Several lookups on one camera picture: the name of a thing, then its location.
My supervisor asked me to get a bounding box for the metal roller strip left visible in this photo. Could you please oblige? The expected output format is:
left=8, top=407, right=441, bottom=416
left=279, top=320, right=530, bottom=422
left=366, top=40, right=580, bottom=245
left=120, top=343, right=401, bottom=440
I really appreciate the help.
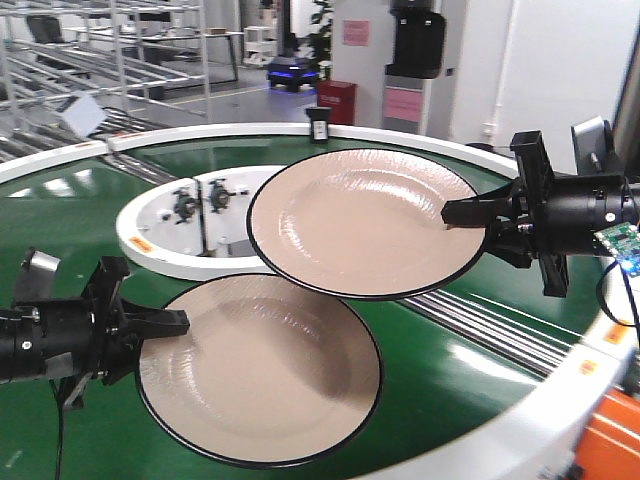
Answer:
left=102, top=152, right=178, bottom=186

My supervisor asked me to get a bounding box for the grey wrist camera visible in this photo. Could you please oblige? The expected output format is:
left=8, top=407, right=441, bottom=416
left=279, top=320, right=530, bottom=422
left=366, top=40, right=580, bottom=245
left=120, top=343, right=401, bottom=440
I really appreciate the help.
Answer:
left=13, top=247, right=60, bottom=302
left=571, top=116, right=624, bottom=175

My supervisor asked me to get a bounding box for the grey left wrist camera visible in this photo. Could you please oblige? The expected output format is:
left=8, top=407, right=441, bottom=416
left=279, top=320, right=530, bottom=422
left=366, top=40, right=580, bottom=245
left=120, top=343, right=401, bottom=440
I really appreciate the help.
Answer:
left=13, top=247, right=60, bottom=302

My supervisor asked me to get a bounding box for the white inner conveyor ring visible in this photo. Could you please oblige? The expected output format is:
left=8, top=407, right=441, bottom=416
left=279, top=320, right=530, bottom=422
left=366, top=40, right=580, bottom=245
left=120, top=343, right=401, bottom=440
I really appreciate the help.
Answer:
left=115, top=164, right=286, bottom=282

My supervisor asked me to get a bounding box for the black sensor box on rim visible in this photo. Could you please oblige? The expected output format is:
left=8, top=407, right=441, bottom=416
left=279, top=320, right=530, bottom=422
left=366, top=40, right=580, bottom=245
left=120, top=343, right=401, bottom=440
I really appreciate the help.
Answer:
left=305, top=106, right=332, bottom=144

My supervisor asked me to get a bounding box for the metal roller strip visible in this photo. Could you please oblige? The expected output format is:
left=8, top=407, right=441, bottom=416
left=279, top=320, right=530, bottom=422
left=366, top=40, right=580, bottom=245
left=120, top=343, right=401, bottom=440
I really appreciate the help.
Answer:
left=102, top=152, right=178, bottom=186
left=400, top=290, right=573, bottom=377

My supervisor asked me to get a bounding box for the metal roller flow rack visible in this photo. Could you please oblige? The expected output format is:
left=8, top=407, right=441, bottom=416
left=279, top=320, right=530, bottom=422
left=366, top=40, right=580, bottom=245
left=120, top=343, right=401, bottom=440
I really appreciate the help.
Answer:
left=1, top=1, right=213, bottom=162

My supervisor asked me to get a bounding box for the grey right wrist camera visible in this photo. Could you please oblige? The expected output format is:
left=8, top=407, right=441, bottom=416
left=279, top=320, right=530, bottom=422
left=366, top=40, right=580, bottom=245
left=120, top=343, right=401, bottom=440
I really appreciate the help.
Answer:
left=571, top=116, right=624, bottom=175

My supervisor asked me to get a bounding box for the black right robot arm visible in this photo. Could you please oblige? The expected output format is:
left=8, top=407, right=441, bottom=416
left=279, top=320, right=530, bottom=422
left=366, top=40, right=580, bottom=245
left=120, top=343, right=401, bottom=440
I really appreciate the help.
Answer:
left=441, top=131, right=639, bottom=297

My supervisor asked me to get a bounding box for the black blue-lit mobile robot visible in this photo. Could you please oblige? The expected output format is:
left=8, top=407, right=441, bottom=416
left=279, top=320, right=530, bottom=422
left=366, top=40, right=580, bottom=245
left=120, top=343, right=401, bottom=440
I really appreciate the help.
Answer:
left=267, top=56, right=319, bottom=93

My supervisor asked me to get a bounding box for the black water dispenser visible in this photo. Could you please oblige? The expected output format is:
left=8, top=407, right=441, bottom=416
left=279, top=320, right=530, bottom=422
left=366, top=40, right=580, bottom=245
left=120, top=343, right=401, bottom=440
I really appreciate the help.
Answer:
left=383, top=1, right=446, bottom=134

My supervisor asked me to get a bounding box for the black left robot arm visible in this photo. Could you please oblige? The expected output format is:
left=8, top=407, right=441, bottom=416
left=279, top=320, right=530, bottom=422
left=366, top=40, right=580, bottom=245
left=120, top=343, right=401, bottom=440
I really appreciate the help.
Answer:
left=1, top=249, right=190, bottom=384

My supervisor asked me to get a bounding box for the red cabinet box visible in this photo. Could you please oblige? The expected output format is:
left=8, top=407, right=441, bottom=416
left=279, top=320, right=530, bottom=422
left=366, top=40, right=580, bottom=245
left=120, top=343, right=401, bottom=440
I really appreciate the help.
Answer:
left=316, top=80, right=357, bottom=125

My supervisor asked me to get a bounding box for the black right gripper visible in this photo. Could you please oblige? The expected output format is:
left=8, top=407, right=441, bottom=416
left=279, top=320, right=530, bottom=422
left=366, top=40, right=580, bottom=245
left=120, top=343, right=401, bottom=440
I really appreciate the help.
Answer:
left=441, top=131, right=569, bottom=297

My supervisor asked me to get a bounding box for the white trolley shelf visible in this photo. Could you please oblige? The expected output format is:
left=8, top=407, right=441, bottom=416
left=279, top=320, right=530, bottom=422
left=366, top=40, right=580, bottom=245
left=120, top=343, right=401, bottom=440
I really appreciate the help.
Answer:
left=243, top=26, right=277, bottom=67

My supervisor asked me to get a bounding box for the white outer conveyor rim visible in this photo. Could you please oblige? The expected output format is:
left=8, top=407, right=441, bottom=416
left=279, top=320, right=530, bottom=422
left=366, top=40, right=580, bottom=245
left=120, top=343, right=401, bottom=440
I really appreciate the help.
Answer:
left=0, top=121, right=640, bottom=480

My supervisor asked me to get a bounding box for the metal roller strip right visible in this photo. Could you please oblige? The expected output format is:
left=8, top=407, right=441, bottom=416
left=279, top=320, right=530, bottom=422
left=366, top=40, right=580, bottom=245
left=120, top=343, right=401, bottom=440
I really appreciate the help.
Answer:
left=400, top=290, right=573, bottom=377

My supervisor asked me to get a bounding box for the green circuit board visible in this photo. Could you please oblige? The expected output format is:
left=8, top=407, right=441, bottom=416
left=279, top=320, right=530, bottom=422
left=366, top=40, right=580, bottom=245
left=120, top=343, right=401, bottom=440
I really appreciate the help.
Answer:
left=594, top=222, right=639, bottom=277

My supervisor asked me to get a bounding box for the green potted plant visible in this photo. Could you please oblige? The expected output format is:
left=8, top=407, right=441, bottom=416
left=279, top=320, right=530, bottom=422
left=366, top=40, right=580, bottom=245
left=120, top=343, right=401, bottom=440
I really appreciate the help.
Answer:
left=306, top=0, right=334, bottom=81

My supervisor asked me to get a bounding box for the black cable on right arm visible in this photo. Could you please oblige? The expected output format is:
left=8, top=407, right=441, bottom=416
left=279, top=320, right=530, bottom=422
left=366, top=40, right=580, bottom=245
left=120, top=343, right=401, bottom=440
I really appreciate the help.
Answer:
left=598, top=257, right=640, bottom=346

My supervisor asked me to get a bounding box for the beige plate black rim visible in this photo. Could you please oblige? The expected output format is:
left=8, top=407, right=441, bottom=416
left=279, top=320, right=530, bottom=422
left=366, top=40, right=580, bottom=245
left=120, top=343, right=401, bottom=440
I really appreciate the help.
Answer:
left=136, top=274, right=383, bottom=468
left=247, top=149, right=486, bottom=299

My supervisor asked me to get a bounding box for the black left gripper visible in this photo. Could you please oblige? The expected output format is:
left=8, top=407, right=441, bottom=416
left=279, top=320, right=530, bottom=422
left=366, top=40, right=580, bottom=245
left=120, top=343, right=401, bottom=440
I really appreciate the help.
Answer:
left=81, top=256, right=190, bottom=385

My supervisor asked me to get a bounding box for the pink wall notice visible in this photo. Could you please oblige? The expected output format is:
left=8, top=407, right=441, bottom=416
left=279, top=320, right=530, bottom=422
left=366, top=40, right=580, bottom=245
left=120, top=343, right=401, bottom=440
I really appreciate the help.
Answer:
left=342, top=20, right=370, bottom=47

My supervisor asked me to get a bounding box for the white box on rack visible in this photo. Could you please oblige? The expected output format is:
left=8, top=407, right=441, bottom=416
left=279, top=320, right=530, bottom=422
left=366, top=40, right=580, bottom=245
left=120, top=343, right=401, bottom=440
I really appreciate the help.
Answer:
left=55, top=91, right=107, bottom=137

